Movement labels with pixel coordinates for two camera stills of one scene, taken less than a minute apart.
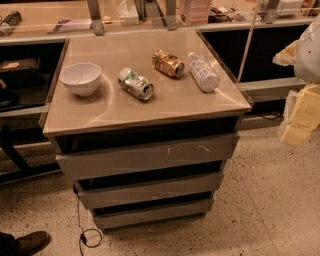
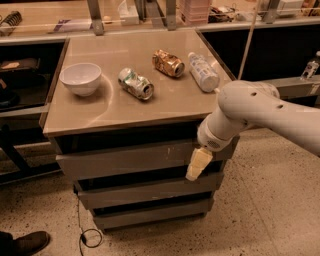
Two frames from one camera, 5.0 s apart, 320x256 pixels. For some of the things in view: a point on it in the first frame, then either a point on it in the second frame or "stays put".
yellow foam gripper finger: [305, 116] -> [212, 135]
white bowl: [81, 77] stays put
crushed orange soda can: [167, 63] stays put
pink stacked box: [195, 12] stays put
